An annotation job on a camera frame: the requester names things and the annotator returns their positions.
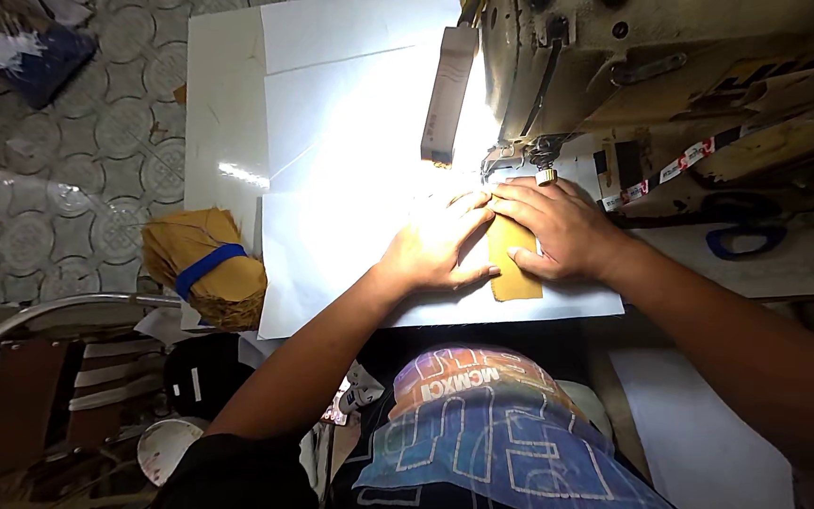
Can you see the person's right forearm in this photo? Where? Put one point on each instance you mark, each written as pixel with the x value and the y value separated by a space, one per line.
pixel 725 332

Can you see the person's right fingers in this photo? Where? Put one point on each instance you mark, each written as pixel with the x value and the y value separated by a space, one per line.
pixel 552 185

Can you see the bundle of yellow fabric pieces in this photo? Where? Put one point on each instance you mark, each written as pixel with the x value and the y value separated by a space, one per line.
pixel 234 286

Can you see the sewing machine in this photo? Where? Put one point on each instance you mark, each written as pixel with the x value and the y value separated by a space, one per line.
pixel 591 85

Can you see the grey rectangular bar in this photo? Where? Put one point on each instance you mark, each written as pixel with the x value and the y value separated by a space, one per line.
pixel 447 92

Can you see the person's left thumb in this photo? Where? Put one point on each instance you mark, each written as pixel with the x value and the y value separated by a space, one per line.
pixel 476 274

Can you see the person's right middle finger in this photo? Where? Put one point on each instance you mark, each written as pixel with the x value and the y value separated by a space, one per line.
pixel 520 194

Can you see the person's right hand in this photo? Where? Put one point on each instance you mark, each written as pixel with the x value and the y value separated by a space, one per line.
pixel 576 237

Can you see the black cap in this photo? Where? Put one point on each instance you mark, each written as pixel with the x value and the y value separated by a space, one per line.
pixel 205 364

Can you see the red white printed tape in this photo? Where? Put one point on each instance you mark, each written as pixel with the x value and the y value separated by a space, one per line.
pixel 672 171

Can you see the white round bowl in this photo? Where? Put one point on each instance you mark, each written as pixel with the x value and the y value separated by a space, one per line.
pixel 167 449

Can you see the yellow fabric piece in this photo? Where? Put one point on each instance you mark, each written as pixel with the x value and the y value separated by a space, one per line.
pixel 516 277

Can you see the blue fabric band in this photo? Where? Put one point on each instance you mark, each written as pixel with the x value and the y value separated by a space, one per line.
pixel 202 268

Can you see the person's left forearm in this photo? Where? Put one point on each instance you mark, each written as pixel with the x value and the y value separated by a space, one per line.
pixel 315 353

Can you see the curved metal tube frame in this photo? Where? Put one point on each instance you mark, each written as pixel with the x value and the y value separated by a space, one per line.
pixel 61 304

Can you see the person's right index finger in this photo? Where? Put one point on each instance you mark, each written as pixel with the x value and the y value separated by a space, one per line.
pixel 518 212

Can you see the person's left middle finger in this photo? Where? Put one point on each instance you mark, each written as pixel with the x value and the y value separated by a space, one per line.
pixel 470 203

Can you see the blue bag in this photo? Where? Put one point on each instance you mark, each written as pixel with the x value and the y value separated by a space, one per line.
pixel 50 63

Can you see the brown and white slatted rack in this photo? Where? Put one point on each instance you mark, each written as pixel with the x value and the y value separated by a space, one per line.
pixel 22 410

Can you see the person's left index finger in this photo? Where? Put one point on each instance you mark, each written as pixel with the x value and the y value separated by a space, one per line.
pixel 473 225

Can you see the person's right thumb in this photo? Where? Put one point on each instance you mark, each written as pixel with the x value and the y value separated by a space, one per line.
pixel 533 261

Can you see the person's body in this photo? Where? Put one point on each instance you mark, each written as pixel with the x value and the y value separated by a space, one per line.
pixel 492 438

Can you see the person's left hand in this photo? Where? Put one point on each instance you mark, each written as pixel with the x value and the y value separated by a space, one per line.
pixel 425 251

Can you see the white hanging cloth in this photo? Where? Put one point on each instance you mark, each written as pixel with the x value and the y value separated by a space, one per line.
pixel 704 424

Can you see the phone with lit screen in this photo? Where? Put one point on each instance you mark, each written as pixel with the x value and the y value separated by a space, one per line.
pixel 338 410

